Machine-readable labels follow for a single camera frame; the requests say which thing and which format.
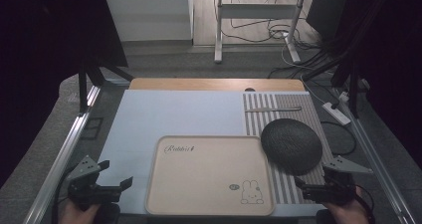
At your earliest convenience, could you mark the light blue table mat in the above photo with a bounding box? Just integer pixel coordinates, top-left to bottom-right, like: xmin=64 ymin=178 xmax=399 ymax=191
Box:
xmin=97 ymin=89 xmax=325 ymax=217

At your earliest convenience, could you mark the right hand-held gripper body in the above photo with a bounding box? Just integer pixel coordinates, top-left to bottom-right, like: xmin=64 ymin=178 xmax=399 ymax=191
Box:
xmin=301 ymin=154 xmax=374 ymax=206

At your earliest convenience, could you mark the aluminium frame rail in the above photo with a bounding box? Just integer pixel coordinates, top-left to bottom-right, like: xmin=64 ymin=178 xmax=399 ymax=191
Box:
xmin=334 ymin=88 xmax=416 ymax=224
xmin=22 ymin=84 xmax=103 ymax=224

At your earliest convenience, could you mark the white metal stand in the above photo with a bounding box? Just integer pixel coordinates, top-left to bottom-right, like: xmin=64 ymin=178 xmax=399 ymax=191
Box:
xmin=213 ymin=0 xmax=307 ymax=65

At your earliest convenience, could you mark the dark round woven placemat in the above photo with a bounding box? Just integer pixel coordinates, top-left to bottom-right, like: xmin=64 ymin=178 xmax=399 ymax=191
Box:
xmin=260 ymin=117 xmax=323 ymax=177

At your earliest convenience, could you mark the grey striped placemat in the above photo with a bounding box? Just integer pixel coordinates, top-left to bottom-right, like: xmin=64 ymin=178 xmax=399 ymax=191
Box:
xmin=242 ymin=91 xmax=334 ymax=205

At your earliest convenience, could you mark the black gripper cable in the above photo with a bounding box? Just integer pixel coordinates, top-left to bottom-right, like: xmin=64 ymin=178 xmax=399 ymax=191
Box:
xmin=352 ymin=183 xmax=376 ymax=224

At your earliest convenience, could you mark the black cable loop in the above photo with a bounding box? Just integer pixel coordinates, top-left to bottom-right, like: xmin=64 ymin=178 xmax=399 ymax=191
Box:
xmin=319 ymin=119 xmax=357 ymax=156

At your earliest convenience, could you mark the bundle of floor cables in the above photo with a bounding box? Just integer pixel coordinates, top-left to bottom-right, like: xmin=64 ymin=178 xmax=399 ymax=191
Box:
xmin=228 ymin=0 xmax=336 ymax=80

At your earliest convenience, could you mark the black curtain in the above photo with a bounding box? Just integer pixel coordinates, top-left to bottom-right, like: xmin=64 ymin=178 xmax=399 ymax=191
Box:
xmin=0 ymin=0 xmax=128 ymax=188
xmin=307 ymin=0 xmax=422 ymax=170

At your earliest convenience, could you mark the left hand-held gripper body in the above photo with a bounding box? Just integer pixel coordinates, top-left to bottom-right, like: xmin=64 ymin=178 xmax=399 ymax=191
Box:
xmin=67 ymin=154 xmax=122 ymax=213

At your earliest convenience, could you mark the person's left hand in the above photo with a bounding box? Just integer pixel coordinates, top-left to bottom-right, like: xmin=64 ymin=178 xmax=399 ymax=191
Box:
xmin=59 ymin=197 xmax=102 ymax=224

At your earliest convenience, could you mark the white cabinet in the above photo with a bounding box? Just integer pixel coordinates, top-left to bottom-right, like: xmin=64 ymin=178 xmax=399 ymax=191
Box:
xmin=105 ymin=0 xmax=195 ymax=43

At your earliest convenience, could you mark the person's right hand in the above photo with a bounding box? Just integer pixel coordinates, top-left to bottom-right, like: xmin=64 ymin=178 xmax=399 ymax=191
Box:
xmin=321 ymin=186 xmax=370 ymax=224

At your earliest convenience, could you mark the silver table knife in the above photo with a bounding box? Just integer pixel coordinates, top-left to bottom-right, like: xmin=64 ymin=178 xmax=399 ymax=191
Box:
xmin=245 ymin=106 xmax=304 ymax=113

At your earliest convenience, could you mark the white power strip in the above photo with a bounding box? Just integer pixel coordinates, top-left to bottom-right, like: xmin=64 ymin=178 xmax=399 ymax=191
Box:
xmin=321 ymin=101 xmax=352 ymax=126

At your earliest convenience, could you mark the beige tray with rabbit print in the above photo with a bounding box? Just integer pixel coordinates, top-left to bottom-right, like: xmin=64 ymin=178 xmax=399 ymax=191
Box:
xmin=144 ymin=134 xmax=276 ymax=217

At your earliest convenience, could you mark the wooden table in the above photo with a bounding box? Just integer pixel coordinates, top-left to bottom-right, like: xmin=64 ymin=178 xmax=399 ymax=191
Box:
xmin=127 ymin=77 xmax=307 ymax=93

